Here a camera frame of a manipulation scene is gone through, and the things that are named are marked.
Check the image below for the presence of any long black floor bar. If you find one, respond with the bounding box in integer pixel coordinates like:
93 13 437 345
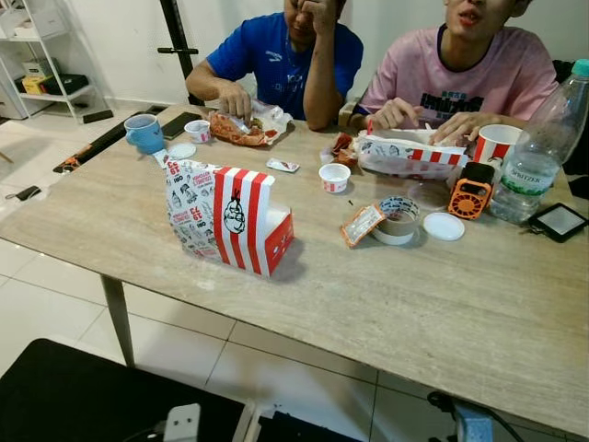
52 104 168 175

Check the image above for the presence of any black phone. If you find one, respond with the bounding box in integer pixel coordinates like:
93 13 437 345
160 111 205 142

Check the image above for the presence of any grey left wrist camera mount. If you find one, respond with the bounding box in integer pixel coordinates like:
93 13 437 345
164 402 202 442

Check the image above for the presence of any grey table leg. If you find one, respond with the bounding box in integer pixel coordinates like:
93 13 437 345
99 273 136 369

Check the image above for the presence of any red white paper cup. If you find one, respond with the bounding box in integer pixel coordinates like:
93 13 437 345
472 123 524 169

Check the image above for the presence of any paper wrapper with fried chicken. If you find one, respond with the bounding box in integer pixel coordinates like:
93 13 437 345
207 99 295 149

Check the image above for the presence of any large white round lid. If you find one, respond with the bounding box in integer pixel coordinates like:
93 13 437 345
422 212 468 243

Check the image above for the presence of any person in blue shirt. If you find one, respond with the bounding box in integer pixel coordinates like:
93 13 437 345
184 0 365 133

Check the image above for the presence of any small white sauce cup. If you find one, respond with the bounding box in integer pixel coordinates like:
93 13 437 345
184 120 213 145
318 163 352 195

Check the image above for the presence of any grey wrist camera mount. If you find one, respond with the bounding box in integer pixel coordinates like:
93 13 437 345
164 402 202 442
455 400 495 442

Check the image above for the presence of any red food wrapper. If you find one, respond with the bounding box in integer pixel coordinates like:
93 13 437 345
329 133 362 169

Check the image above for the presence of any black storage box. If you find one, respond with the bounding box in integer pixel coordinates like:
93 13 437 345
40 73 91 97

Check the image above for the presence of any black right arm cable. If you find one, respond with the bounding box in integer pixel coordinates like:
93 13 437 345
428 391 525 442

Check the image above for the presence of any black slipper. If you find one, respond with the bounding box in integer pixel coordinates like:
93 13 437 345
4 184 43 203
568 174 589 201

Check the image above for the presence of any orange black handheld device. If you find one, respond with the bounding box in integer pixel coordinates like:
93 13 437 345
448 162 496 221

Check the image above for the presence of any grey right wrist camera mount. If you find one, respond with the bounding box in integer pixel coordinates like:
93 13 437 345
455 400 495 442

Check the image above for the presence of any person in pink shirt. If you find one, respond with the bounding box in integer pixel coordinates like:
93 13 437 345
348 0 560 146

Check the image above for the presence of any open KFC meal box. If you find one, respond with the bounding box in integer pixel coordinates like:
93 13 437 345
353 128 471 180

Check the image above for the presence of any red white striped KFC box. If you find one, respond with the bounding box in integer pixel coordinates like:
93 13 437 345
165 157 295 278

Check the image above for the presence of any black floor mat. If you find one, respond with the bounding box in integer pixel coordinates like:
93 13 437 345
0 338 251 442
256 410 374 442

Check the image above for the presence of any blue mug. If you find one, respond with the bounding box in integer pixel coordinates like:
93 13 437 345
123 113 167 156

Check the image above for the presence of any white floor frame bar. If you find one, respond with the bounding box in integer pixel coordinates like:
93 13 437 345
232 399 270 442

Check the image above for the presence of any orange bordered card packet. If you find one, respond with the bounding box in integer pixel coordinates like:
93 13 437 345
339 204 387 250

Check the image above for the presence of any black metal stand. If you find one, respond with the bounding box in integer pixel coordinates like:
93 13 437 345
156 0 205 108

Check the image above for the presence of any brown tape roll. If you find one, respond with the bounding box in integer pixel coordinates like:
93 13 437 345
371 195 422 247

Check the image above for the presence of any small white round lid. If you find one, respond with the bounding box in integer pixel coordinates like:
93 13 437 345
167 142 198 161

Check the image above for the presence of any clear teal-capped water bottle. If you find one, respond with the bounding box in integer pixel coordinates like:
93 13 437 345
487 59 589 226

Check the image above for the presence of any white shelf rack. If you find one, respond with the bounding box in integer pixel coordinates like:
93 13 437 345
0 0 113 125

